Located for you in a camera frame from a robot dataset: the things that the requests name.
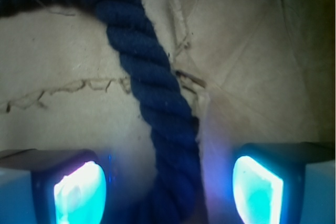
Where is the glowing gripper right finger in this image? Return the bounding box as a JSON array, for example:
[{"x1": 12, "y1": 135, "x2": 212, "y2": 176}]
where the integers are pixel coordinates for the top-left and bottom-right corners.
[{"x1": 232, "y1": 142, "x2": 335, "y2": 223}]

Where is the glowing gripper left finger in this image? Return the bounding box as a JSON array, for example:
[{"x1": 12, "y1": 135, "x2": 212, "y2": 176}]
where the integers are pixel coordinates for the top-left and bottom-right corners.
[{"x1": 1, "y1": 149, "x2": 107, "y2": 223}]

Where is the dark blue twisted rope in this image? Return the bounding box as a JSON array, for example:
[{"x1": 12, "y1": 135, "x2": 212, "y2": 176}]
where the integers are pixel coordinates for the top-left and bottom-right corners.
[{"x1": 0, "y1": 0, "x2": 208, "y2": 224}]

